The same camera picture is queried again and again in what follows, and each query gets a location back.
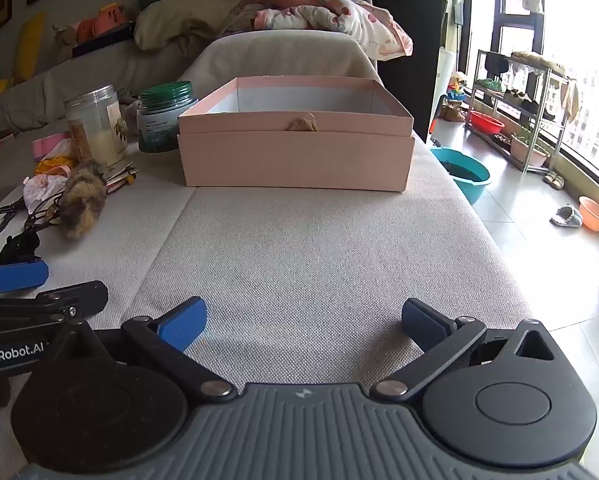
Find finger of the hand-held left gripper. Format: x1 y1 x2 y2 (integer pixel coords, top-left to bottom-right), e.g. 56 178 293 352
0 257 49 295
0 280 109 335

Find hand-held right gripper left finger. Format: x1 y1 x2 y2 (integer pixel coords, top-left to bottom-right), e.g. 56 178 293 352
80 296 236 404

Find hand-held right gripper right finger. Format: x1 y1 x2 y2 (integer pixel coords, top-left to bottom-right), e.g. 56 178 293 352
369 298 556 404

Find yellow cloth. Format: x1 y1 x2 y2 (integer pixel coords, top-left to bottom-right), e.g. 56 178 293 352
34 157 78 177

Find pink cardboard box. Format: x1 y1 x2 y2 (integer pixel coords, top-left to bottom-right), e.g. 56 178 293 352
177 76 416 193

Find small black plush toy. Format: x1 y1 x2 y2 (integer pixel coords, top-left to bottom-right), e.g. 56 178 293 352
0 234 41 264

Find white pink floral cloth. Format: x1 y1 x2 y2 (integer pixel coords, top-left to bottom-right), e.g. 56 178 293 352
22 172 73 211

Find brown furry pom toy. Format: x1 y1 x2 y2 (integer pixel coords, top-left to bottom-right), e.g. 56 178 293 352
60 159 111 240

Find printed paper cards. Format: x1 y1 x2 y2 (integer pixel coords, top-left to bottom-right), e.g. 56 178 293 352
102 161 140 195

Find beige covered sofa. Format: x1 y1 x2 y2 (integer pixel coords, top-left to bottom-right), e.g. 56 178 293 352
0 30 545 480

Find teal plastic basin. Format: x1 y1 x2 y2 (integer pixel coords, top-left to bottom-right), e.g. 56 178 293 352
429 146 491 206

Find clear plastic jar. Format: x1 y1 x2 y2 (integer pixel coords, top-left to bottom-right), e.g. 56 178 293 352
64 84 129 167

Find grey slipper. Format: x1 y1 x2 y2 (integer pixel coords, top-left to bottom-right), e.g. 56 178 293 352
550 205 584 228

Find green lid jar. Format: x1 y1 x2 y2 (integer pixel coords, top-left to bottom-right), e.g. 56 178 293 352
137 81 199 154

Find metal shoe rack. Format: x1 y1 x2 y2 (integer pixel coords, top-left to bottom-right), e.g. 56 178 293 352
465 50 577 175

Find pink plant pot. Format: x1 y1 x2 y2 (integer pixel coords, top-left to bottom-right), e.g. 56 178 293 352
509 127 551 168

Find orange plastic basin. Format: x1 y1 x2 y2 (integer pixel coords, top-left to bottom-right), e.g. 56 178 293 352
578 196 599 232

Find red plastic basin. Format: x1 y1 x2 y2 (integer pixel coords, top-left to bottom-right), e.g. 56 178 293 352
467 110 506 136

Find yellow banana plush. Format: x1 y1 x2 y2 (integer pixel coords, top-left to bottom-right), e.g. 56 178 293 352
12 12 48 83

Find small brown plush toy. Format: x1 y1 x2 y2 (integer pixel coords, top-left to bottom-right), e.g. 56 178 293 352
286 113 319 133

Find colourful plastic toy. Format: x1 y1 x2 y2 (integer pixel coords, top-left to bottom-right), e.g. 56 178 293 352
447 72 467 106

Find dark shoes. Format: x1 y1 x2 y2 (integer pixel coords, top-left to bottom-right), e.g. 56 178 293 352
504 89 545 112

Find dark blue flat box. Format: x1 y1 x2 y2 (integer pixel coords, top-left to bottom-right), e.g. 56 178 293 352
72 21 138 58

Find beige hanging cloth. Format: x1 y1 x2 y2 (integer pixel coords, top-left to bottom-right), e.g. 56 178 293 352
559 79 580 123

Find pink pig toy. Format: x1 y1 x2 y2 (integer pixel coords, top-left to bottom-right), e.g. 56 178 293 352
76 4 130 43

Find beige lace cloth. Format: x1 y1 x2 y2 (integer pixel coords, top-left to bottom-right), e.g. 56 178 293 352
510 51 570 73

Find beige pillow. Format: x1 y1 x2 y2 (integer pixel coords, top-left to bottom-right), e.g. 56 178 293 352
134 0 260 53

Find pink floral blanket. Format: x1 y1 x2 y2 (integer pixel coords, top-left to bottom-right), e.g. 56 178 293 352
224 0 414 61

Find black cable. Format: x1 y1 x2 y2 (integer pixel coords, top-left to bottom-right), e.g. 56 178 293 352
0 194 68 236

